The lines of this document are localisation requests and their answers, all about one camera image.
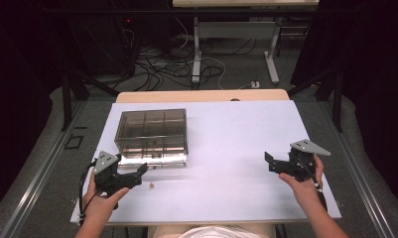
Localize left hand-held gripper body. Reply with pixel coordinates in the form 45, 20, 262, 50
92, 150, 132, 196

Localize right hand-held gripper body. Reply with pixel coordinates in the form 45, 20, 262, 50
285, 139, 332, 183

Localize clear plastic compartment box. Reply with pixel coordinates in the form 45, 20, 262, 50
113, 108, 190, 170

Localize person's right hand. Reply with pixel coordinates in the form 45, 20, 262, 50
278, 154, 326, 200

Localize person's left hand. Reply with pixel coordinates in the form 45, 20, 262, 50
81, 172, 130, 226

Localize white table mat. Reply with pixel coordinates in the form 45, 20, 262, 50
69, 100, 342, 226

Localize black metal stand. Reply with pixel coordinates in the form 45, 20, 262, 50
61, 65, 120, 132
287, 65, 344, 134

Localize person's light clothing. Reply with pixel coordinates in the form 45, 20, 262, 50
148, 224, 278, 238

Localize light wooden table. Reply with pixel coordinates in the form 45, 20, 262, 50
115, 88, 291, 104

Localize dark computer tower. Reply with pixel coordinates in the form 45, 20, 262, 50
86, 14, 145, 78

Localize white desk with metal legs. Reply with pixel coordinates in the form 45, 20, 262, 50
172, 0, 321, 85

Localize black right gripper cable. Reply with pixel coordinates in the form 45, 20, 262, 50
295, 156, 330, 213

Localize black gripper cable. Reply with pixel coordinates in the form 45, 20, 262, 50
77, 160, 99, 227
295, 156, 330, 213

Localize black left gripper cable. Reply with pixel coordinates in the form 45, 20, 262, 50
77, 160, 99, 227

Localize tangle of floor cables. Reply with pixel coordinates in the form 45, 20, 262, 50
126, 19, 258, 92

